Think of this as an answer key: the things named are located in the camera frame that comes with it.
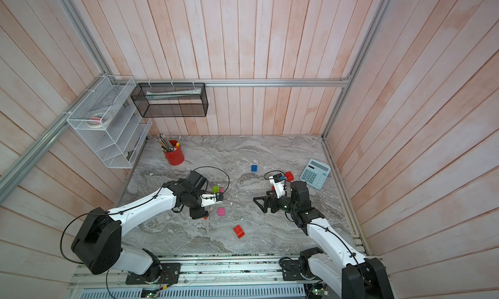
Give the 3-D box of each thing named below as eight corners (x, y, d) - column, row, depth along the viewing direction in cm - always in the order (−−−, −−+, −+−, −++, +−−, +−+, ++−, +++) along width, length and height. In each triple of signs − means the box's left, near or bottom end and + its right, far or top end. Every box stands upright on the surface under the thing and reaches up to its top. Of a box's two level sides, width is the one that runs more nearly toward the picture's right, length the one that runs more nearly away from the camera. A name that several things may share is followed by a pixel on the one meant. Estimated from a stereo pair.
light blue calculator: (299, 178, 103) (300, 175, 101) (309, 161, 111) (311, 157, 108) (320, 190, 99) (322, 187, 96) (330, 171, 107) (332, 167, 104)
